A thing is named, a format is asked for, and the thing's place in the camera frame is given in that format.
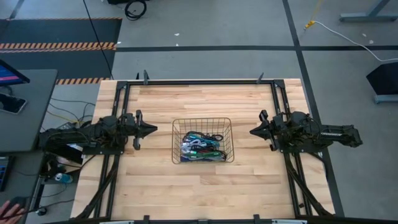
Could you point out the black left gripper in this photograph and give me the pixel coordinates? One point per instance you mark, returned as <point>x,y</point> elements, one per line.
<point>135,127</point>

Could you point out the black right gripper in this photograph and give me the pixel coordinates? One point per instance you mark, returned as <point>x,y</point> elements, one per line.
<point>273,130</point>

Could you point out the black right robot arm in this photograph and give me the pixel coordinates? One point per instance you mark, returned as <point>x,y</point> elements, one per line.
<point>335,135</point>

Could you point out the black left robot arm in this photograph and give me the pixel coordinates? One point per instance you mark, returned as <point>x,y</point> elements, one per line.
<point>102,132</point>

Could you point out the black table clamp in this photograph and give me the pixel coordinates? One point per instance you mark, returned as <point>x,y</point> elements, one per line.
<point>260,78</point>
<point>145,77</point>

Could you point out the black power adapter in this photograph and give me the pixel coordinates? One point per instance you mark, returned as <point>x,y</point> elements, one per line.
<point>66,125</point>

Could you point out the clear water bottle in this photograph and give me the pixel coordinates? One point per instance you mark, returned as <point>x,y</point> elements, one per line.
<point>63,178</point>

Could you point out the gray side desk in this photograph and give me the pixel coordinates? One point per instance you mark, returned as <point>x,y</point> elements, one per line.
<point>31,124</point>

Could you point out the black hazard-striped floor mat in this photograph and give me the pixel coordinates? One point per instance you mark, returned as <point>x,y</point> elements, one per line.
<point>62,31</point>

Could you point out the gray desk leg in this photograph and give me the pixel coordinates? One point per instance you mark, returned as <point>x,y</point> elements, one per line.
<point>387,99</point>
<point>367,16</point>

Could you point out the black box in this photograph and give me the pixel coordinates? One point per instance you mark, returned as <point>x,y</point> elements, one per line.
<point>384,79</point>

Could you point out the dark gray desk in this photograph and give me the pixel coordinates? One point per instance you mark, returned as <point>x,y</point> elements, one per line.
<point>21,183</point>

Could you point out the black smartphone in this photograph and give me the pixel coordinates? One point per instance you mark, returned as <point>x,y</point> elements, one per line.
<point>11,103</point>

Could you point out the tilted monitor screen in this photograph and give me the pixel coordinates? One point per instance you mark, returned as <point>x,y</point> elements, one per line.
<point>9,76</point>

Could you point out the black computer mouse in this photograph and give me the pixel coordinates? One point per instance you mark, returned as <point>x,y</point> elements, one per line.
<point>18,200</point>

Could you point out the black keyboard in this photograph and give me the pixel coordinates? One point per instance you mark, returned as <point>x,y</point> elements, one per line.
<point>4,174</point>

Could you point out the person's hand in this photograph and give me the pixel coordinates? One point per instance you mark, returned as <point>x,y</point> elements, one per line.
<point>9,216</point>

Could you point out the black aluminium table frame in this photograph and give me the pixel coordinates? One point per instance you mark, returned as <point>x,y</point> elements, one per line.
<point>202,82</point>

